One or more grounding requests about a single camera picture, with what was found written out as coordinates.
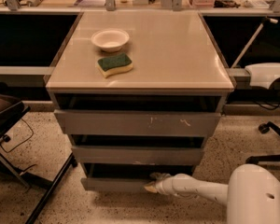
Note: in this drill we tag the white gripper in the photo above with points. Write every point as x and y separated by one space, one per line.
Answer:
164 186

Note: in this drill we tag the grey bottom drawer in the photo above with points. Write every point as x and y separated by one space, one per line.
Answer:
126 177

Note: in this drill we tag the grey drawer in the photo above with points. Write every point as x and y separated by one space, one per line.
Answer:
138 156
126 177
137 123

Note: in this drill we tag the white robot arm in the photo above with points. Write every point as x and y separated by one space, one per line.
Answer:
252 195

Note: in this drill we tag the grey top drawer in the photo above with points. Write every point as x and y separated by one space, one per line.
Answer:
137 123

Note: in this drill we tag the grey middle drawer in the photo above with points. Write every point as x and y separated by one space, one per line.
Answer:
138 156

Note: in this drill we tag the grey drawer cabinet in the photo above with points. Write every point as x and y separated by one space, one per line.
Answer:
176 68

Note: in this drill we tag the green yellow sponge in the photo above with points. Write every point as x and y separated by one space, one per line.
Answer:
116 64

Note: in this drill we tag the white bowl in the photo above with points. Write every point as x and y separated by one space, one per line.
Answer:
110 40

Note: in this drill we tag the white chair armrest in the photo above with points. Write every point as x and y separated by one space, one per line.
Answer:
263 74

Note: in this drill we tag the black chair left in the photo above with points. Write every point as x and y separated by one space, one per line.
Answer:
12 109

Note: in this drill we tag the white stick tool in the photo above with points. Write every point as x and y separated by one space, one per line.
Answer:
252 38

